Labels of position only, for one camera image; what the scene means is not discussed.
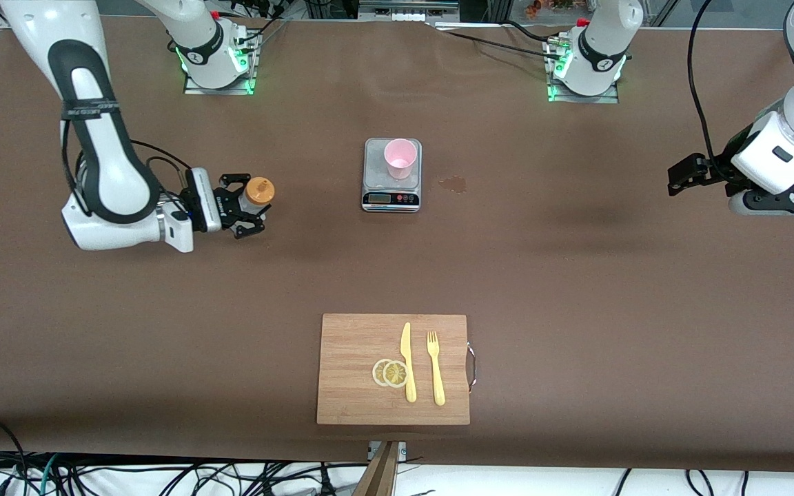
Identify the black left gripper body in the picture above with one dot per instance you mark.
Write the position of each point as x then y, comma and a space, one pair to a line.
713, 171

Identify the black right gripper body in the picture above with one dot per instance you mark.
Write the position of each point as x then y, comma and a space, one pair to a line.
227, 204

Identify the clear sauce bottle orange cap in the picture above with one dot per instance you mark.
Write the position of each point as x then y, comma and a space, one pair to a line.
259, 191

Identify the pink plastic cup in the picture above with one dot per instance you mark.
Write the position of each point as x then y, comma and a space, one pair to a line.
400, 162

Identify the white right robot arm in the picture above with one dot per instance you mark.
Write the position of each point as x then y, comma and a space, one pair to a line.
107, 165

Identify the brown table cover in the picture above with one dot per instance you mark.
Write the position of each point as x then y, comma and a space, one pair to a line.
163, 310

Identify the silver digital kitchen scale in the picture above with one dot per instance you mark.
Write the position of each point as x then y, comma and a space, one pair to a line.
391, 200

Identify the lemon slice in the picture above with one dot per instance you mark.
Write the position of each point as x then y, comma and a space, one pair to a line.
395, 374
377, 373

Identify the yellow plastic knife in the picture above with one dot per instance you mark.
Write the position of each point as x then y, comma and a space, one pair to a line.
409, 372

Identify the white power strip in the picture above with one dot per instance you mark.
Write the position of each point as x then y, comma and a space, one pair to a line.
407, 15

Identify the yellow plastic fork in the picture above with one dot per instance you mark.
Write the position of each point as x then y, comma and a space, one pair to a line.
437, 379

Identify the wooden beam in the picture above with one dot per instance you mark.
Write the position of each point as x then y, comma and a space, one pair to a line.
380, 475

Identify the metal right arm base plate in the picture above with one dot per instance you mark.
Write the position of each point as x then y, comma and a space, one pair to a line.
225, 89

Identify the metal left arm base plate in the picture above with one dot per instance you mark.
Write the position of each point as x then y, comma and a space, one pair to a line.
604, 98

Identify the small metal bracket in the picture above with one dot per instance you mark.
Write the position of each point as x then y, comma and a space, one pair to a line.
402, 451

